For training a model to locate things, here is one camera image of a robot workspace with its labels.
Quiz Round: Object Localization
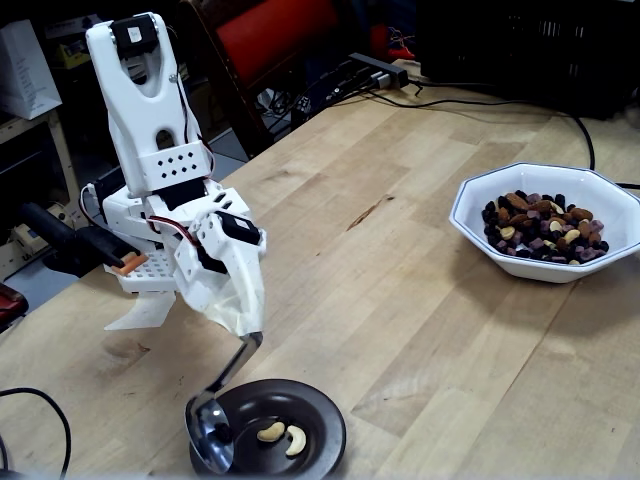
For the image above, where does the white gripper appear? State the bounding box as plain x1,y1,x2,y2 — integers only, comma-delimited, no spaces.
173,210,267,336

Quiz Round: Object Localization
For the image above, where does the cashew nut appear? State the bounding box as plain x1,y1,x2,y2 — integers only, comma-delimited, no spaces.
256,422,286,444
284,425,308,457

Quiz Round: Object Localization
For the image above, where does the bent metal spoon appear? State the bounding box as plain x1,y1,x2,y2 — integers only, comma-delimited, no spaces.
184,331,265,476

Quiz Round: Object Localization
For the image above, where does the nut and dried fruit mix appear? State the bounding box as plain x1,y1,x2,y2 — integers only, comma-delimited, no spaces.
481,189,611,266

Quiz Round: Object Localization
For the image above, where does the white octagonal bowl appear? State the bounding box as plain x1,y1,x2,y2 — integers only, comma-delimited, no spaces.
448,160,640,285

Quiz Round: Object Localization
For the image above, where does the dark brown plate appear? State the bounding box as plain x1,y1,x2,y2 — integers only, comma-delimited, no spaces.
188,378,348,477

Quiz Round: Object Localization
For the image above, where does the translucent white sheet piece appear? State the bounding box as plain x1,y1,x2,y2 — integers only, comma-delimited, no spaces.
102,289,177,332

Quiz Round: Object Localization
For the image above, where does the black clamp with orange tip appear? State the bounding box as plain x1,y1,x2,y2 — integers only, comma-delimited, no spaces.
18,201,148,277

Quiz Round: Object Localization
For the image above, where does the beige socket box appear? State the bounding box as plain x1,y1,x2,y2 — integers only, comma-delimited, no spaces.
0,222,56,281

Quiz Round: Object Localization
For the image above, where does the light wooden shelf unit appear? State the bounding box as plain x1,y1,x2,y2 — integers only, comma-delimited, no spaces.
0,107,84,221

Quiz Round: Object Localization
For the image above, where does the red rounded object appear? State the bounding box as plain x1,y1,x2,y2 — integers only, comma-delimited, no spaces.
0,281,30,334

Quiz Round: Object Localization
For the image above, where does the red chair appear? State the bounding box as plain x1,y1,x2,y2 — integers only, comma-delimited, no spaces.
177,0,361,161

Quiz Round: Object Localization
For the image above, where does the black power strip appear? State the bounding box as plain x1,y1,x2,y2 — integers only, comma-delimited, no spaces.
348,51,410,90

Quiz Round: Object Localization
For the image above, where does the yellow small box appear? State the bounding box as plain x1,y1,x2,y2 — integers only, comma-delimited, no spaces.
58,42,93,70

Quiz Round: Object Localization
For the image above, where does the white paper box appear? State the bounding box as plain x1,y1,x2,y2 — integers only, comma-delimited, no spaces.
0,18,64,121

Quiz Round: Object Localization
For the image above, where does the black plastic crate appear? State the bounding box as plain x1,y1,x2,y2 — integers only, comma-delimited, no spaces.
416,0,640,121

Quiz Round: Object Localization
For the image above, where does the long black cable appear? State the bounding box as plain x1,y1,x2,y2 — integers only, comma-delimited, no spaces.
0,387,73,479

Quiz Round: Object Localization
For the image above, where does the thin black cable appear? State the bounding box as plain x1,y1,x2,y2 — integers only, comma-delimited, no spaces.
364,88,571,117

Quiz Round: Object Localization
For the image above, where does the thick black power cable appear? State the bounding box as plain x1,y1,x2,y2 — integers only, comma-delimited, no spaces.
399,79,640,190

